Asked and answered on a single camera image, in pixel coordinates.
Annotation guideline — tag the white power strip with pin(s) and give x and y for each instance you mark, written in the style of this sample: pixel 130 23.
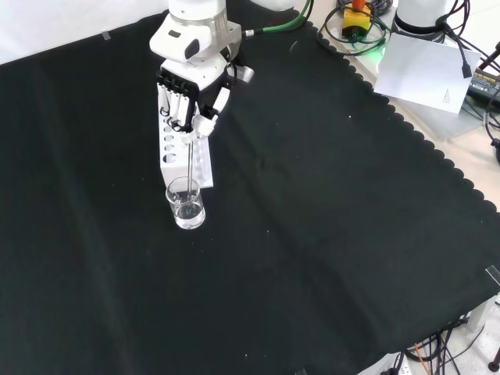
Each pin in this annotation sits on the white power strip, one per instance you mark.
pixel 398 365

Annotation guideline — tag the white test tube rack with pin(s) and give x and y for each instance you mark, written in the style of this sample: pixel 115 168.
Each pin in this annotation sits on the white test tube rack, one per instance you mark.
pixel 201 168

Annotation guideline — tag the black scalloped cloth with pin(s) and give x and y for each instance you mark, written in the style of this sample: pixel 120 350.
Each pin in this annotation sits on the black scalloped cloth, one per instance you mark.
pixel 297 218

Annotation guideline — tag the white paper sheet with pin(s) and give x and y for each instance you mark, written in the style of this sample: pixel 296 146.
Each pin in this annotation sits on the white paper sheet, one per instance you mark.
pixel 422 70

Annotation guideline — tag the pale board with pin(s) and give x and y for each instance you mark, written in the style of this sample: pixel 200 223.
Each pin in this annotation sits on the pale board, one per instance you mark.
pixel 441 123

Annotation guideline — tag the grey tape piece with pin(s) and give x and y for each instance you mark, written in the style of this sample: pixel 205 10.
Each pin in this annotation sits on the grey tape piece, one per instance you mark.
pixel 493 274
pixel 106 35
pixel 301 371

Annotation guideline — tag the black power adapter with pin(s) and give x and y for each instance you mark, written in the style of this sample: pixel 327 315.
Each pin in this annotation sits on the black power adapter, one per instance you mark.
pixel 484 84

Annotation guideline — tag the white box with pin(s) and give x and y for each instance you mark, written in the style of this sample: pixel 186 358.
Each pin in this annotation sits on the white box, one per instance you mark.
pixel 478 316

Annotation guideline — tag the clear glass beaker with liquid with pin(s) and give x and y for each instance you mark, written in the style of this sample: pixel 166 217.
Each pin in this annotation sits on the clear glass beaker with liquid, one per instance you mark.
pixel 188 213

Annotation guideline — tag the glass rod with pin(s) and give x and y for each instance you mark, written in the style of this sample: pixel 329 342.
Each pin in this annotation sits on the glass rod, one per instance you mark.
pixel 190 172

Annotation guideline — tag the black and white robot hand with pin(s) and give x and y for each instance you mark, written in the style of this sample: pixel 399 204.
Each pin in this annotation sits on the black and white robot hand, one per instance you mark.
pixel 203 76

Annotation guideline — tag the yellow stop button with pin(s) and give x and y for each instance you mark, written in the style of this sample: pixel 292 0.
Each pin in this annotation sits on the yellow stop button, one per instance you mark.
pixel 356 19

